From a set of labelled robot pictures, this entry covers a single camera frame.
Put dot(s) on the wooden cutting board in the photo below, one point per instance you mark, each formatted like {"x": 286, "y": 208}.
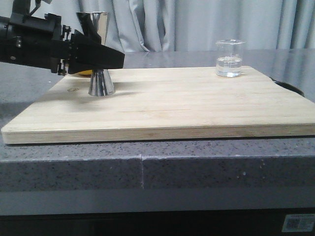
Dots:
{"x": 163, "y": 103}

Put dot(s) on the small glass beaker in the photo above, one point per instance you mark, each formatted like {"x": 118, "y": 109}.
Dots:
{"x": 229, "y": 58}

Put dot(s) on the white QR code label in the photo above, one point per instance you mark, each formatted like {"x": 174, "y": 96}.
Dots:
{"x": 294, "y": 223}

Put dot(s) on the steel double jigger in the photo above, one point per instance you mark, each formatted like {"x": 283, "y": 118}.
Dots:
{"x": 95, "y": 27}

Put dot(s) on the yellow lemon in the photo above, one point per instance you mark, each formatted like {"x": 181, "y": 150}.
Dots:
{"x": 86, "y": 73}

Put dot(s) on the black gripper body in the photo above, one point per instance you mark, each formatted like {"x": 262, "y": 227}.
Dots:
{"x": 31, "y": 41}

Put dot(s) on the grey curtain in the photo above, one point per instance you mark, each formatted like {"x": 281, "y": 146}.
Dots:
{"x": 196, "y": 25}

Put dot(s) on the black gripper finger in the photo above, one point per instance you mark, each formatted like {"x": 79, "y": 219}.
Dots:
{"x": 87, "y": 53}

